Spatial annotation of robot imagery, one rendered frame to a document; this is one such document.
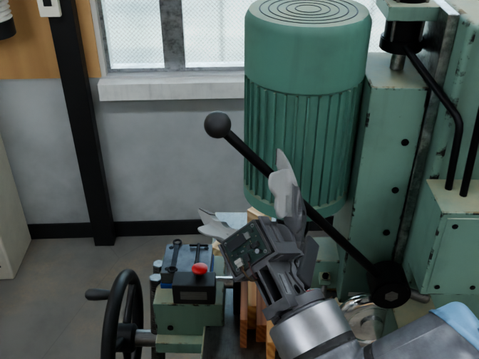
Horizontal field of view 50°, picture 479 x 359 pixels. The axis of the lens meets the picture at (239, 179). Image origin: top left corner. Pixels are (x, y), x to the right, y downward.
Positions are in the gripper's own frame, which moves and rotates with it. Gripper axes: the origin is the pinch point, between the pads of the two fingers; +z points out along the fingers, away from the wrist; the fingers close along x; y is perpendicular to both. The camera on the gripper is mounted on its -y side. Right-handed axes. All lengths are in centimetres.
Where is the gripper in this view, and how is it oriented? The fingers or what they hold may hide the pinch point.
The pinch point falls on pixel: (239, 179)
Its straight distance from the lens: 72.6
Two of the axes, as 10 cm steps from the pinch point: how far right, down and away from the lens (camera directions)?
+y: -5.4, -1.1, -8.4
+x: -7.3, 5.6, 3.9
